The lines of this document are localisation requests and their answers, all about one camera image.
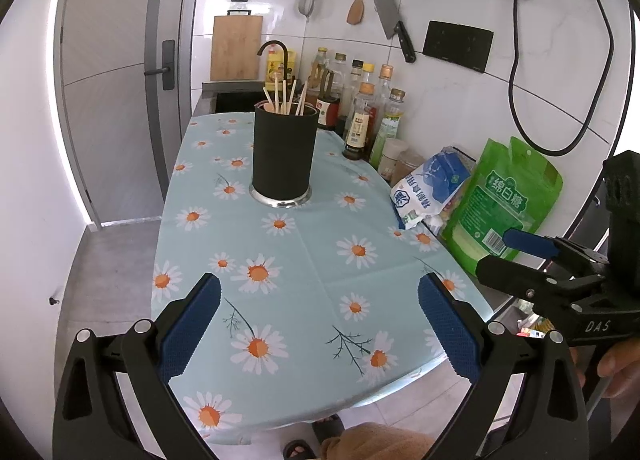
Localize black curved faucet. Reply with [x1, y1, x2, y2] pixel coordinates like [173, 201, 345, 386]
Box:
[256, 40, 291, 90]

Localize white blue salt bag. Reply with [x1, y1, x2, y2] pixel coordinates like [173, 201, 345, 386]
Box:
[390, 147, 474, 231]

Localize green label bottle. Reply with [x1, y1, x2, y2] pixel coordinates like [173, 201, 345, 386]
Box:
[370, 88, 406, 171]

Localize person's brown pants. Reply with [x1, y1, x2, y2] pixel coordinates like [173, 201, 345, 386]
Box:
[320, 422, 437, 460]

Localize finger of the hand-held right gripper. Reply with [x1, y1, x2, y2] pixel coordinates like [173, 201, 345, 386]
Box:
[474, 255, 607, 314]
[501, 226, 609, 269]

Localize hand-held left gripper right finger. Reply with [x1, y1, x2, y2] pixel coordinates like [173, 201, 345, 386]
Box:
[416, 272, 591, 460]

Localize black slipper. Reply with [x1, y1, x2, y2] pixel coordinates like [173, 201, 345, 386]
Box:
[282, 440, 319, 460]
[311, 414, 346, 446]

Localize bamboo cutting board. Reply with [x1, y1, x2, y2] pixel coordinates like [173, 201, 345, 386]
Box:
[210, 10, 264, 82]

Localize tall wooden cap bottle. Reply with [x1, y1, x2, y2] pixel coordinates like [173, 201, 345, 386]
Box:
[377, 64, 394, 110]

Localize daisy printed tablecloth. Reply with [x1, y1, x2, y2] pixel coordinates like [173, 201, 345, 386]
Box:
[150, 112, 494, 446]

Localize white spice jar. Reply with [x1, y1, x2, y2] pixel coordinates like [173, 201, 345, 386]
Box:
[377, 138, 409, 181]

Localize steel cleaver black handle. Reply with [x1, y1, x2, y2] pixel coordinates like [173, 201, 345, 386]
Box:
[372, 0, 417, 64]

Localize yellow oil bottle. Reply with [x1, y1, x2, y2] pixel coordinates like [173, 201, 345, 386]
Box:
[265, 50, 297, 84]

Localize red label sauce jar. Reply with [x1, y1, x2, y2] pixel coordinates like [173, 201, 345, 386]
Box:
[316, 94, 341, 130]

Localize dark kitchen sink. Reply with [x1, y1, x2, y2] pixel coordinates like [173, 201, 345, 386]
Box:
[202, 81, 271, 114]

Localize black utensil holder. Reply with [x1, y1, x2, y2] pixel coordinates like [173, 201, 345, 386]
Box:
[249, 102, 319, 209]

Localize brown spice jar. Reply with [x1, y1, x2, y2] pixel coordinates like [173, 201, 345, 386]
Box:
[392, 150, 426, 189]

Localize pile of wooden chopsticks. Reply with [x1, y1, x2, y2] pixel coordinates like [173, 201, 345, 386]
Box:
[263, 74, 309, 117]

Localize person's right hand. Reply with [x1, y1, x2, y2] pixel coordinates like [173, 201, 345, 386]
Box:
[570, 334, 640, 399]

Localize green sugar bag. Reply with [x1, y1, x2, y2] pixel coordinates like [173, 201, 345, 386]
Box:
[441, 137, 564, 276]

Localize black door handle lock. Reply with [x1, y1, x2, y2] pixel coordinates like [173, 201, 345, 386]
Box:
[144, 40, 176, 91]

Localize dark soy sauce bottle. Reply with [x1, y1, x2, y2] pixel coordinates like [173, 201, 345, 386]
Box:
[342, 82, 377, 161]

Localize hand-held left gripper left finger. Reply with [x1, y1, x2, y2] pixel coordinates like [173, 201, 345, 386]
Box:
[52, 272, 223, 460]

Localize grey door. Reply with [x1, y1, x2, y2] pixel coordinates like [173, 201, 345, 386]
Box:
[55, 0, 208, 228]

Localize clear glass bottle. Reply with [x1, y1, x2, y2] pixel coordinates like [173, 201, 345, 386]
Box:
[332, 53, 350, 105]

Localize black power cable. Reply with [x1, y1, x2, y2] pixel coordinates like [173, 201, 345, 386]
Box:
[509, 0, 633, 157]

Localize olive oil glass bottle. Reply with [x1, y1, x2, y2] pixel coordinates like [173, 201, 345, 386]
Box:
[312, 47, 331, 90]

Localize black wall outlet panel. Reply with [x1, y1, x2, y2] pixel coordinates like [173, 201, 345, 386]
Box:
[422, 20, 495, 74]

